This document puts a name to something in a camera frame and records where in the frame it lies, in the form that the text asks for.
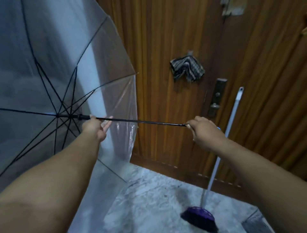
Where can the person's right hand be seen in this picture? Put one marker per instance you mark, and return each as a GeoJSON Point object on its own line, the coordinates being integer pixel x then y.
{"type": "Point", "coordinates": [205, 133]}

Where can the person's left hand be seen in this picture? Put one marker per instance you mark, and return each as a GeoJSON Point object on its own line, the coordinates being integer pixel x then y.
{"type": "Point", "coordinates": [94, 128]}

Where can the person's right fingers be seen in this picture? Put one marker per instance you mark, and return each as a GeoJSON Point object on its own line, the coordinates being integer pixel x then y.
{"type": "Point", "coordinates": [191, 123]}

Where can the person's left thumb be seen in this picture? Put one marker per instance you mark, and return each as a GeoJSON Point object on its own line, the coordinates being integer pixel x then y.
{"type": "Point", "coordinates": [107, 121]}

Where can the transparent umbrella with black frame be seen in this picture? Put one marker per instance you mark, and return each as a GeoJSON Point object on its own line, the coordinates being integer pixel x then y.
{"type": "Point", "coordinates": [60, 96]}

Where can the person's right forearm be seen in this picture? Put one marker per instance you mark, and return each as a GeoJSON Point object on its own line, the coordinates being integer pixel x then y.
{"type": "Point", "coordinates": [263, 184]}

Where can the person's left forearm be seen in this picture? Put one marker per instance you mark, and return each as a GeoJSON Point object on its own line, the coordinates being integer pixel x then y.
{"type": "Point", "coordinates": [45, 182]}

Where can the metal door lock plate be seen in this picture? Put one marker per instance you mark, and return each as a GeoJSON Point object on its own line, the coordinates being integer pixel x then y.
{"type": "Point", "coordinates": [217, 96]}

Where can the wooden door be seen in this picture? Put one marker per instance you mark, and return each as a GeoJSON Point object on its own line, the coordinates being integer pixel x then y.
{"type": "Point", "coordinates": [215, 84]}

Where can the checkered cloth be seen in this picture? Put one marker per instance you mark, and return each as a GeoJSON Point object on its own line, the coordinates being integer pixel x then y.
{"type": "Point", "coordinates": [187, 68]}

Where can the paper note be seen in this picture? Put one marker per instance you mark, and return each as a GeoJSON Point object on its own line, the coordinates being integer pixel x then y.
{"type": "Point", "coordinates": [233, 7]}

